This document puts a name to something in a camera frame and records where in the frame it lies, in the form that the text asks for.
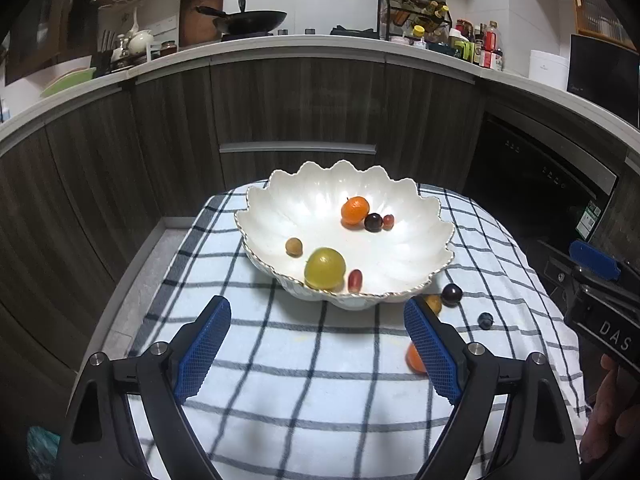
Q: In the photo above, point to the blue checked white cloth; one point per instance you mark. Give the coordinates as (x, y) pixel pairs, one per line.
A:
(310, 385)

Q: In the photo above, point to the red grape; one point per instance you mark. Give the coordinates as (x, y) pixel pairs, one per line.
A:
(388, 221)
(355, 280)

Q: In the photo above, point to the white scalloped bowl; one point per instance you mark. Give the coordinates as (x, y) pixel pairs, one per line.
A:
(320, 210)

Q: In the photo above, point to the wooden cutting board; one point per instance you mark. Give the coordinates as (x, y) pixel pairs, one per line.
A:
(197, 15)

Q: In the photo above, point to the green tray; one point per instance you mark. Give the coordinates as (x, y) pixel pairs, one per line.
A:
(67, 82)

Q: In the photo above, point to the black built-in dishwasher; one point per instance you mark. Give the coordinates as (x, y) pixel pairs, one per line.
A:
(530, 185)

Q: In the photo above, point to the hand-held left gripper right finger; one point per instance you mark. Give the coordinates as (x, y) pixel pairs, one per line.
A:
(430, 350)

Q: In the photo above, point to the green container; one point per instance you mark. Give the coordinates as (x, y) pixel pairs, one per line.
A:
(462, 50)

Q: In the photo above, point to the teal plastic bag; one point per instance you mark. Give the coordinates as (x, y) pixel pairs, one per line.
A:
(42, 452)

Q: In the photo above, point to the brown longan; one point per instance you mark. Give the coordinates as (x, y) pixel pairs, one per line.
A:
(293, 246)
(434, 304)

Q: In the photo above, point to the black countertop appliance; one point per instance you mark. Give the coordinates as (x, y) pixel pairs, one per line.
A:
(605, 80)

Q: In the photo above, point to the green apple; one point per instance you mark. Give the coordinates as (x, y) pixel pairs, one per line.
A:
(325, 267)

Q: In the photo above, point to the white box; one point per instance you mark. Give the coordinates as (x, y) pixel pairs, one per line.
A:
(548, 70)

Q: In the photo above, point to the person's right hand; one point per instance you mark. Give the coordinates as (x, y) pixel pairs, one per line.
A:
(607, 410)

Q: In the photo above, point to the dark wood kitchen cabinet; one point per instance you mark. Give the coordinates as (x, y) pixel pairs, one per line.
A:
(300, 105)

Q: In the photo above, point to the blueberry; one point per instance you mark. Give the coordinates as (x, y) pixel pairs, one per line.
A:
(484, 320)

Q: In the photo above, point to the wood framed wall cabinet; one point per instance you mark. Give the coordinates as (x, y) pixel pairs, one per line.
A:
(600, 7)

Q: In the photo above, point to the orange mandarin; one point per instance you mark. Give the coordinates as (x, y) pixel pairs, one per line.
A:
(414, 359)
(355, 211)

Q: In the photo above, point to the small glass jar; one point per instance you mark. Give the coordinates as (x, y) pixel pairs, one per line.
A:
(168, 47)

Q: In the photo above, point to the dark sauce bottle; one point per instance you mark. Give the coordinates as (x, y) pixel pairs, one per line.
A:
(479, 45)

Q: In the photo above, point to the dark folded cloth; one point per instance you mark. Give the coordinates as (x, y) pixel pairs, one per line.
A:
(352, 30)

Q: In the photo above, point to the black spice rack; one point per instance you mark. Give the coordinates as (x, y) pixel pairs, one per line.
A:
(412, 10)

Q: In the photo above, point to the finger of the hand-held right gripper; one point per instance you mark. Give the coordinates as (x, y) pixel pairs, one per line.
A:
(562, 275)
(595, 260)

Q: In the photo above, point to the white teapot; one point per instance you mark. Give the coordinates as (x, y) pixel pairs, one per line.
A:
(139, 41)

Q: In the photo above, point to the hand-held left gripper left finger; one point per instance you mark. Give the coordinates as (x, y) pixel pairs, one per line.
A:
(202, 355)

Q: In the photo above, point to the green energy sticker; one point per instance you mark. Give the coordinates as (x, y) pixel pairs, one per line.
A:
(590, 220)

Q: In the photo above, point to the black wok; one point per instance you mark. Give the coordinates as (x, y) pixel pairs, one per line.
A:
(250, 20)

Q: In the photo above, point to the dark purple grape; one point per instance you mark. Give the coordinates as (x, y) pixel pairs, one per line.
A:
(451, 294)
(373, 222)

